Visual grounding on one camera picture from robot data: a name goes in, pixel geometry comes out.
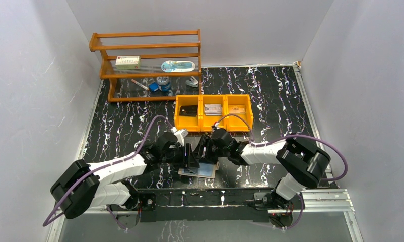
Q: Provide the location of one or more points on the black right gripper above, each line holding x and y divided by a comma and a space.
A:
206, 141

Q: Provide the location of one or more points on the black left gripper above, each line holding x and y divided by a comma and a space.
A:
183, 155

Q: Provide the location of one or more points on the beige card holder wallet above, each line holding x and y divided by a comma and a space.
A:
205, 170

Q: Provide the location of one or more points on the silver credit card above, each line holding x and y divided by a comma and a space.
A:
213, 109

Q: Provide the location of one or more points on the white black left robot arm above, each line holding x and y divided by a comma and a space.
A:
86, 185

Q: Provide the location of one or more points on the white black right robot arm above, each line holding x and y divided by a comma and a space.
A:
303, 160

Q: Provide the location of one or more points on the black credit card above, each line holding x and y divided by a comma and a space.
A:
188, 110

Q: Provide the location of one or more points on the gold credit card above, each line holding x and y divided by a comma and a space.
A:
237, 109

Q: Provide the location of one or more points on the left yellow bin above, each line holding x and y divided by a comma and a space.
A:
186, 122

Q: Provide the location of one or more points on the yellow bin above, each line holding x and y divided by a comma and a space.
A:
234, 124
207, 121
186, 122

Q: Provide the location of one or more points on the middle yellow bin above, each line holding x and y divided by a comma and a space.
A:
207, 121

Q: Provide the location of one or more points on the right yellow bin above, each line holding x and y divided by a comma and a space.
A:
234, 124

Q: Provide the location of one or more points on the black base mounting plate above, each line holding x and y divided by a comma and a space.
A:
258, 205

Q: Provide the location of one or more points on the blue white jar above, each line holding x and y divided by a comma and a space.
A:
163, 83

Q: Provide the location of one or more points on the small blue cube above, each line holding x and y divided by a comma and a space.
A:
153, 87

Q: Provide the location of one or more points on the blue oval package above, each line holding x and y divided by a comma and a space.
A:
171, 66

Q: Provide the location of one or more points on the white marker pen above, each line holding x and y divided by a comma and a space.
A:
140, 84

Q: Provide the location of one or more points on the wooden shelf rack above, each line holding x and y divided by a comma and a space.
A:
153, 48

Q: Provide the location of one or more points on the white red box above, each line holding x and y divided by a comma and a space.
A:
128, 62

